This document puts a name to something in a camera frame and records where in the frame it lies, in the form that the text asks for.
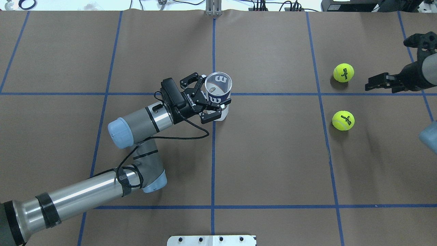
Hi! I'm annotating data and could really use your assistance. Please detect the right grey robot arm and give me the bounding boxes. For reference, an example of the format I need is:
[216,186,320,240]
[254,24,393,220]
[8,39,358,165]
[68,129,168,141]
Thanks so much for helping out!
[365,31,437,110]

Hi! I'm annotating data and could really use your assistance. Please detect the yellow tennis ball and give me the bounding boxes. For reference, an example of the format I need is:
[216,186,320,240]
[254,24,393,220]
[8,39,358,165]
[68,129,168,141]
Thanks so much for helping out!
[332,111,355,131]
[333,63,355,83]

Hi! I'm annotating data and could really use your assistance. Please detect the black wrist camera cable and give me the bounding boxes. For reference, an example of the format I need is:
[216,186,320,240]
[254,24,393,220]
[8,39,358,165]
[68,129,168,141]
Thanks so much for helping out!
[90,91,210,189]

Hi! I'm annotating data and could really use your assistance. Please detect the white metal base plate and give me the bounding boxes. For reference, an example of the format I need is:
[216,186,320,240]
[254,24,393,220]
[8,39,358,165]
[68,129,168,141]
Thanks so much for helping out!
[167,235,257,246]

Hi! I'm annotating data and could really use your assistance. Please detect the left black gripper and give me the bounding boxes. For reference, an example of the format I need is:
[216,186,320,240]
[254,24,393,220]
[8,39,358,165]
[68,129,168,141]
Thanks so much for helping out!
[173,72,231,124]

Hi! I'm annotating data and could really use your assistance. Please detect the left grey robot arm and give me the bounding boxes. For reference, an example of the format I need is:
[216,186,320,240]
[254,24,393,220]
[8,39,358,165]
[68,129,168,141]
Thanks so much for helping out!
[1,72,232,246]

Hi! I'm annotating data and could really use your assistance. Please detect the black box on desk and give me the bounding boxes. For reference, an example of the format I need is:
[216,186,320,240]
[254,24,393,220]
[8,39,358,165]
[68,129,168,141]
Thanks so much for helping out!
[321,0,378,12]

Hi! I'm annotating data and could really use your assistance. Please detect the clear tennis ball can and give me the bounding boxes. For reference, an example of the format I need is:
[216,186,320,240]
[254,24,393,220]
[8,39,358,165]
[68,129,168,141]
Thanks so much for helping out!
[205,72,232,104]

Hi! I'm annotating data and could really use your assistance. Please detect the background cables on desk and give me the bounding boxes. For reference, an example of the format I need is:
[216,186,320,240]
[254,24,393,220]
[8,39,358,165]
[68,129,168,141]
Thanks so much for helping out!
[248,0,321,12]

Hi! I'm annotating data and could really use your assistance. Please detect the silver camera post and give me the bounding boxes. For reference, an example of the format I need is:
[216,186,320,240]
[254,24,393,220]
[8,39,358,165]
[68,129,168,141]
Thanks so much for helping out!
[205,0,223,17]

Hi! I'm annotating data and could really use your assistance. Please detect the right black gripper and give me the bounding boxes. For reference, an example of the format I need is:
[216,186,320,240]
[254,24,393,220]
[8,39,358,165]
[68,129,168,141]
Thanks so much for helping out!
[365,32,437,92]

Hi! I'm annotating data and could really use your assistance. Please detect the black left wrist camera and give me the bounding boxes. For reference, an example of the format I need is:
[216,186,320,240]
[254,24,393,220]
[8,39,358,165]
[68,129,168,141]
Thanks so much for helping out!
[161,78,186,109]

